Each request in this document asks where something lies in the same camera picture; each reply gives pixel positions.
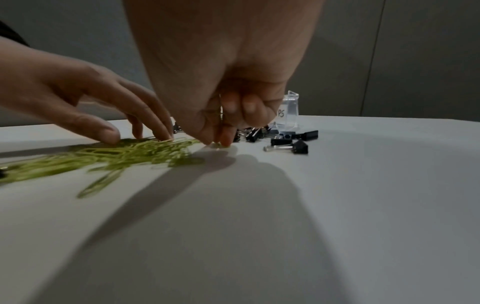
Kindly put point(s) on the clear plastic container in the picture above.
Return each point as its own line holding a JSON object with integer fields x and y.
{"x": 289, "y": 109}

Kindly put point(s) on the person's left hand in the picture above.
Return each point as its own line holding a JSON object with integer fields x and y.
{"x": 56, "y": 83}

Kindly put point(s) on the person's right hand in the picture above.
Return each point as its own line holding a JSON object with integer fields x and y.
{"x": 225, "y": 53}

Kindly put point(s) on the pile of green paper clips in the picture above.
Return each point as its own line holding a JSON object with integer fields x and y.
{"x": 123, "y": 156}

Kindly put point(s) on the pile of black binder clips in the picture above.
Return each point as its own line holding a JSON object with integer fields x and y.
{"x": 300, "y": 147}

